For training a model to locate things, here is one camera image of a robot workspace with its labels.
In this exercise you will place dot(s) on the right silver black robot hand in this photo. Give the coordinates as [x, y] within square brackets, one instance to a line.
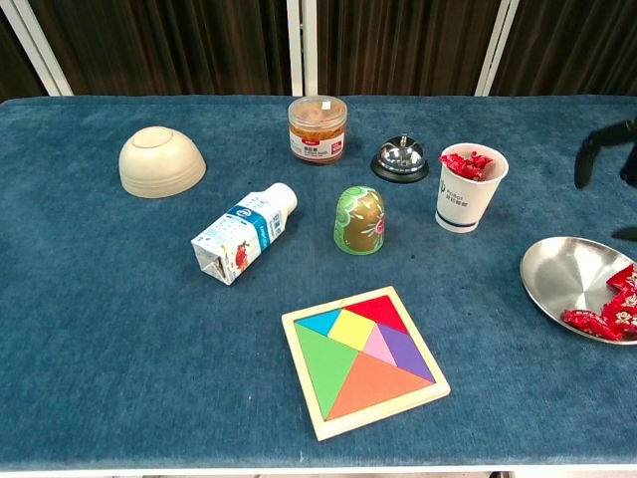
[584, 159]

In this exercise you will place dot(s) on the red candy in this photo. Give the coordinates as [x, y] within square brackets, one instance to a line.
[480, 167]
[589, 321]
[624, 278]
[622, 311]
[455, 162]

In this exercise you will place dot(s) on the silver metal plate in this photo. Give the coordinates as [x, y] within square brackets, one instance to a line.
[562, 279]

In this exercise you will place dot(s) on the white paper cup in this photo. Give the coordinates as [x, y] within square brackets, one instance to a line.
[463, 204]

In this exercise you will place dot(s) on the dark brown curtain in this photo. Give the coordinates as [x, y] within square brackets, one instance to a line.
[572, 45]
[15, 65]
[174, 45]
[398, 45]

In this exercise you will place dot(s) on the silver service bell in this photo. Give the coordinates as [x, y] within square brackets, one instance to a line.
[400, 157]

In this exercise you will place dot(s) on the green gold nesting doll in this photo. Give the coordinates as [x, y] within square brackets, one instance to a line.
[358, 224]

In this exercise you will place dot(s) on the red tangram triangle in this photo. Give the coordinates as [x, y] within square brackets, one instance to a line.
[383, 313]

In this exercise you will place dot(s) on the purple tangram parallelogram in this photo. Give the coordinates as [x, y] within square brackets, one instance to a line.
[405, 353]

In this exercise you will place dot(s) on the clear plastic snack jar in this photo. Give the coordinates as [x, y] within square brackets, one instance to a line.
[316, 129]

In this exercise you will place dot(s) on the pink tangram triangle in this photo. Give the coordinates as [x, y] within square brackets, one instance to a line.
[378, 348]

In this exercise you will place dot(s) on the yellow tangram square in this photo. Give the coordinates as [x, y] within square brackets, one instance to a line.
[352, 329]

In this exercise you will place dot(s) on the cyan tangram triangle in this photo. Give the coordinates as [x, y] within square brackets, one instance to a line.
[323, 322]

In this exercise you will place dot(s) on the orange tangram triangle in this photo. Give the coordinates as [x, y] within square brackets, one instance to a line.
[373, 388]

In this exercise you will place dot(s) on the wooden tangram tray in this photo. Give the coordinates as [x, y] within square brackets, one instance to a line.
[383, 409]

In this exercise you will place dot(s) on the green tangram triangle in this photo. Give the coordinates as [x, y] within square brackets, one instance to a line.
[323, 368]

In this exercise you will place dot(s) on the white blue milk carton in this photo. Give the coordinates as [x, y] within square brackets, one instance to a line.
[244, 234]

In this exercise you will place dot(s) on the beige upturned bowl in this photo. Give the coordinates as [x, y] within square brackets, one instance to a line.
[159, 164]

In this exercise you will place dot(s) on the blue velvet tablecloth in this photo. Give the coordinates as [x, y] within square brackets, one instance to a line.
[99, 299]

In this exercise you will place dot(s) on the white frame post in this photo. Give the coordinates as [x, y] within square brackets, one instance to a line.
[497, 50]
[42, 50]
[311, 50]
[294, 50]

